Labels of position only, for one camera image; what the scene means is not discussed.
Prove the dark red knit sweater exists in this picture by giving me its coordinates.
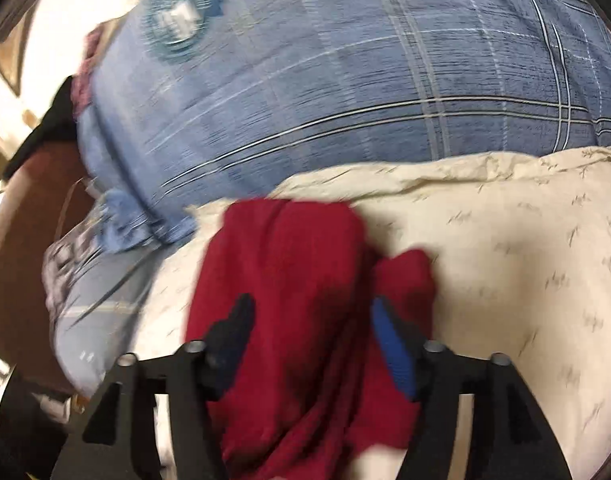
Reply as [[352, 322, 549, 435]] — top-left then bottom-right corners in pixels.
[[186, 200, 435, 479]]

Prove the grey blue bedsheet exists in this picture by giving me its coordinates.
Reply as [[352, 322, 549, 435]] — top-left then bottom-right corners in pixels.
[[42, 218, 178, 398]]

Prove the cream leaf-print pillow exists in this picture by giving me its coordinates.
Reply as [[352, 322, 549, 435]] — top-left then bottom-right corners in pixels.
[[129, 145, 611, 480]]

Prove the brown wooden headboard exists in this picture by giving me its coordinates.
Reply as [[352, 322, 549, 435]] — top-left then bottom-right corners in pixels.
[[0, 142, 94, 393]]

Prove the black cloth on headboard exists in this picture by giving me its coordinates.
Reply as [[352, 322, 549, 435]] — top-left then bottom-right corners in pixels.
[[2, 76, 76, 181]]

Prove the maroon patterned pillow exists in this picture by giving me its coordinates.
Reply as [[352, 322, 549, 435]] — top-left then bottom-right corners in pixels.
[[71, 18, 121, 118]]

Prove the blue plaid pillow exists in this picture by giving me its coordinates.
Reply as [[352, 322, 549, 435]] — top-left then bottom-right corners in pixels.
[[78, 0, 611, 252]]

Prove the white charging cable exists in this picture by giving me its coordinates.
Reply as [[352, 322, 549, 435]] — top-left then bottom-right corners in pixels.
[[52, 173, 94, 241]]

